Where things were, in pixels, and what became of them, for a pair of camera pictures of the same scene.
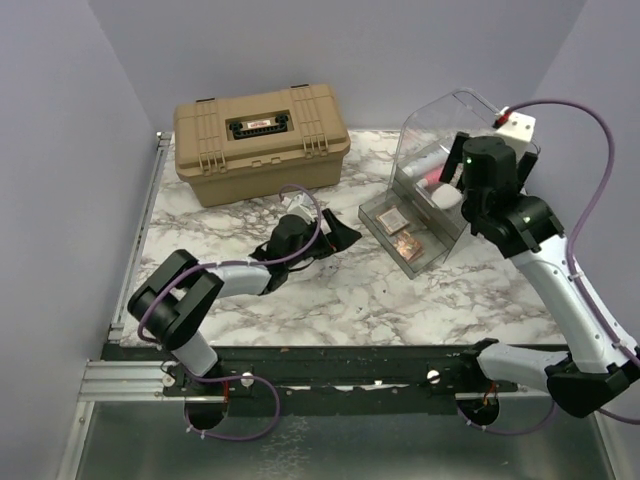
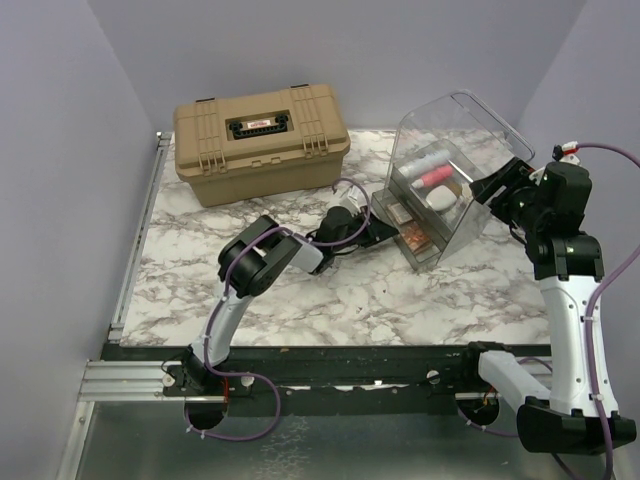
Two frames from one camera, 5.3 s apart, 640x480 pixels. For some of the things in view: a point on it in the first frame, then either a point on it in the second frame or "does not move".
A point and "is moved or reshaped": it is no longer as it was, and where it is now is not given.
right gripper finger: x=454 y=157 -> x=531 y=207
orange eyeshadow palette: x=410 y=249 -> x=413 y=235
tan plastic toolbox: x=261 y=147 does not move
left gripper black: x=339 y=237 -> x=376 y=232
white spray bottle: x=417 y=165 does not move
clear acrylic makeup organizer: x=423 y=217 is moved or reshaped
